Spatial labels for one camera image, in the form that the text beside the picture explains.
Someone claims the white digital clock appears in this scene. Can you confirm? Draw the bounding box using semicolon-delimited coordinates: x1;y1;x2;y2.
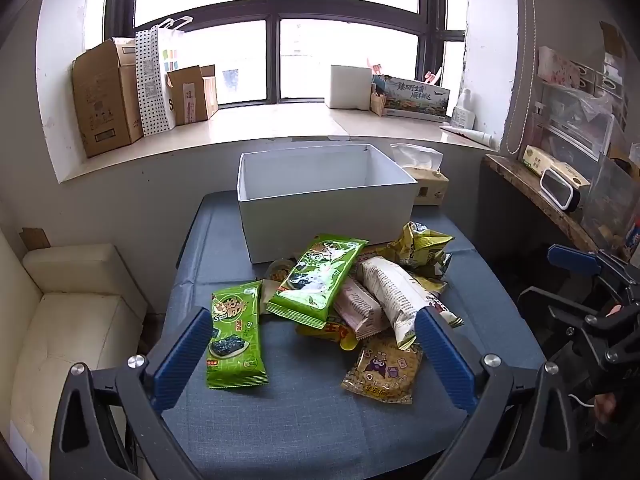
540;166;581;211

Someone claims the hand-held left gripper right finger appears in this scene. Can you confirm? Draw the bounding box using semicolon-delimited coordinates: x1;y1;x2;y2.
414;305;581;480

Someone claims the person's right hand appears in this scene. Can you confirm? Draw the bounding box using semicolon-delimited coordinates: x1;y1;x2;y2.
594;391;621;426

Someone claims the pink white box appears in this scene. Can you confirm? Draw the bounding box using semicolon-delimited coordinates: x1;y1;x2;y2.
537;46;581;88

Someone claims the pink snack packet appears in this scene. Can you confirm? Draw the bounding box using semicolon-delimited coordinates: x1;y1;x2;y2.
332;276;391;339

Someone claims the white plastic bottle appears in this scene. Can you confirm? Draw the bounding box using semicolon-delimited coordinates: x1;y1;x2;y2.
451;88;476;131

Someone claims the clear plastic drawer organizer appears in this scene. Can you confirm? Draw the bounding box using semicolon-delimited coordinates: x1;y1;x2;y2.
537;80;616;161

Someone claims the landscape print tissue box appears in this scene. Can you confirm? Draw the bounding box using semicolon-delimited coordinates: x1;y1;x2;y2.
372;74;451;122

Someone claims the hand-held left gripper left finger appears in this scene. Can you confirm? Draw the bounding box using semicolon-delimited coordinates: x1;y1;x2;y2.
50;306;216;480

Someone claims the white foam box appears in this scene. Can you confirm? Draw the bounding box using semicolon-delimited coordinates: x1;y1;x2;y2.
326;64;383;110

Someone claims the cardboard scrap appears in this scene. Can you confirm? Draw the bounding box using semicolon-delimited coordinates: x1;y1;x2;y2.
20;227;51;251

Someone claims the large green snack packet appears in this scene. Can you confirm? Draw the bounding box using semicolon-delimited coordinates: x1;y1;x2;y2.
266;233;368;330

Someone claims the cream leather sofa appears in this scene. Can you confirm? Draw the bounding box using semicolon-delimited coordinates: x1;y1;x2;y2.
0;220;148;480

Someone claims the small jelly cup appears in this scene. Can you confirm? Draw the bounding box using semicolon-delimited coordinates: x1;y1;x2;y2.
263;258;298;291

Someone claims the brown tissue box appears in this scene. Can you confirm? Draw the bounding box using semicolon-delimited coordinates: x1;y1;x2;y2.
390;143;450;207

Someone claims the small open cardboard box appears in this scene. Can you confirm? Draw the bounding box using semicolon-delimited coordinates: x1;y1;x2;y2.
166;65;220;126

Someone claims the large cardboard box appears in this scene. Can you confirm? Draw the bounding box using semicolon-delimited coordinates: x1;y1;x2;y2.
72;37;146;158

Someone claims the yellow black chip bag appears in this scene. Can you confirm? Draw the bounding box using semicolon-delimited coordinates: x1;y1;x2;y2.
387;221;455;281

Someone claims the white cardboard box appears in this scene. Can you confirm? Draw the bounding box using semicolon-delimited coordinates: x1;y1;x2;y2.
236;143;419;264

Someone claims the white dotted paper bag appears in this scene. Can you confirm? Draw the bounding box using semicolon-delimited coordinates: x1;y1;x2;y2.
135;16;195;137

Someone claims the wooden shelf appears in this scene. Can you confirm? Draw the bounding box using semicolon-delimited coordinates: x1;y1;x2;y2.
484;154;601;253

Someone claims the clear plastic container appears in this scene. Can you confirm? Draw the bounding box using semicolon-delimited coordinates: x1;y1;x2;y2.
582;152;640;251

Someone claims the yellow red snack packet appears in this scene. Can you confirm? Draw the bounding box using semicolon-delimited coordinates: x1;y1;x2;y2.
295;322;361;351

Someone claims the green white tissue pack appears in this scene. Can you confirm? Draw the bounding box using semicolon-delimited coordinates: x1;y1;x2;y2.
522;145;591;191

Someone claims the small green seaweed packet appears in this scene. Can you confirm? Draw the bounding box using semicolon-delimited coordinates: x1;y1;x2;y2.
206;281;269;389

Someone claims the long white snack packet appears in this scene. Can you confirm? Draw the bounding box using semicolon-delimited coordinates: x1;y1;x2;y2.
356;255;433;351

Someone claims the black window frame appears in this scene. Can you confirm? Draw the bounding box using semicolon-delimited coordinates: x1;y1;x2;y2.
102;0;468;108

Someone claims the white tube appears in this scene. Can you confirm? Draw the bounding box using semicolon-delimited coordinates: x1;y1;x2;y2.
440;126;500;150

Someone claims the blind bead chain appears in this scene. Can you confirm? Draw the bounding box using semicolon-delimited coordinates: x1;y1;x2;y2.
502;0;538;156

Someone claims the clear yellow cracker bag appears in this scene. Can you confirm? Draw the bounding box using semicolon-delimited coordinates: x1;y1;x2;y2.
341;336;425;405

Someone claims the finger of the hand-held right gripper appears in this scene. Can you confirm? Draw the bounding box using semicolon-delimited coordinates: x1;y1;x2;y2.
517;286;608;331
546;243;631;281

